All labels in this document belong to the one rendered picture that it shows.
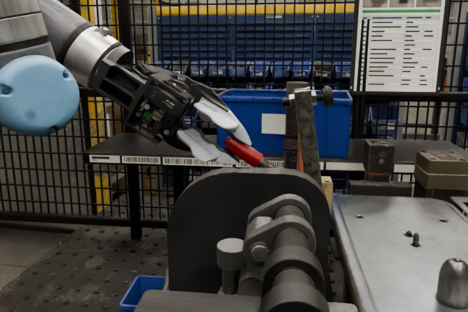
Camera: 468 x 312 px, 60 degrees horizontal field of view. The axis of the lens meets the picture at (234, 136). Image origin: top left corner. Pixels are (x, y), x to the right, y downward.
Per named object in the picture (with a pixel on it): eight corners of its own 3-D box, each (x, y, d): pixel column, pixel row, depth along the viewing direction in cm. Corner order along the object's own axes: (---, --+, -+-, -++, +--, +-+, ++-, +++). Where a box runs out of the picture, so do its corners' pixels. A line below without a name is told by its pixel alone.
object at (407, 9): (439, 96, 104) (453, -33, 97) (349, 95, 106) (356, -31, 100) (437, 95, 106) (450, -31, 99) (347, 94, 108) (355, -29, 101)
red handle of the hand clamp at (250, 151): (326, 201, 54) (228, 136, 54) (316, 214, 55) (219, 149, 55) (323, 190, 59) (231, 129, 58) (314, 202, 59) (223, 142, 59)
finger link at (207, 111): (247, 155, 51) (182, 121, 51) (251, 144, 57) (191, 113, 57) (258, 134, 50) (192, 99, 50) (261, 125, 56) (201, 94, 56)
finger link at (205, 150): (221, 189, 52) (164, 143, 52) (227, 175, 58) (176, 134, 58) (236, 171, 51) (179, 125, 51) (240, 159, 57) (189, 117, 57)
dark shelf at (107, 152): (490, 177, 85) (492, 164, 85) (81, 164, 95) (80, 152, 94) (448, 151, 107) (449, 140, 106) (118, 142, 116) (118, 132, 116)
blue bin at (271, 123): (349, 158, 89) (353, 99, 86) (214, 151, 95) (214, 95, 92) (345, 141, 105) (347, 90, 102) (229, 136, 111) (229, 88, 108)
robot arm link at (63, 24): (-2, 43, 56) (39, 0, 58) (65, 87, 56) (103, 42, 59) (-27, 12, 48) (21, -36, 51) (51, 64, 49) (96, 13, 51)
